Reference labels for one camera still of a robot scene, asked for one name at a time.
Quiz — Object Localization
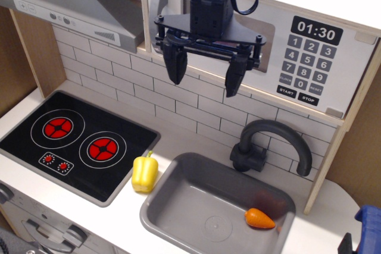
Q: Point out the orange toy carrot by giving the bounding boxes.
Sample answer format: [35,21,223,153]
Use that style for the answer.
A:
[244,208,276,229]

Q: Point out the dark grey toy faucet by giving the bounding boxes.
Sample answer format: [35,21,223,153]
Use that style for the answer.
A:
[229,119,313,177]

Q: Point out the grey toy oven door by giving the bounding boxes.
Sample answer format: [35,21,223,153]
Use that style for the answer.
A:
[1,182,125,253]

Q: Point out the wooden toy kitchen frame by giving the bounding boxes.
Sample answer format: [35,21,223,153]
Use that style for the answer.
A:
[1,0,380,213]

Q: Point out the black object at edge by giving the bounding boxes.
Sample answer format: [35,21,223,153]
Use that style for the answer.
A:
[338,233,354,254]

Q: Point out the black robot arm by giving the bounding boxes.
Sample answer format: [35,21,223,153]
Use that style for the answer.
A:
[149,0,267,97]

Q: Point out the grey toy range hood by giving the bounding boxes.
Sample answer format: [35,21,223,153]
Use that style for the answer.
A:
[1,0,144,53]

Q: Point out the blue plastic object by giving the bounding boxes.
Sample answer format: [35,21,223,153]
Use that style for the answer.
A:
[355,205,380,254]

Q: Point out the black toy induction stove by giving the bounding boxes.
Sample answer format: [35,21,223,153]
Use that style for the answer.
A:
[1,91,160,207]

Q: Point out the yellow toy bell pepper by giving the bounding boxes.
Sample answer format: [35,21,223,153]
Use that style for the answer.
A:
[132,150,158,193]

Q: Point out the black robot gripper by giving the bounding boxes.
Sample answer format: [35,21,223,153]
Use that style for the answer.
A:
[154,0,267,98]

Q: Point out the grey toy sink basin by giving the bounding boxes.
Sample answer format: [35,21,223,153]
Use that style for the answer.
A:
[140,153,295,253]

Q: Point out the white toy microwave door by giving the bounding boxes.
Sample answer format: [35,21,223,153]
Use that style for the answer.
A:
[146,0,379,119]

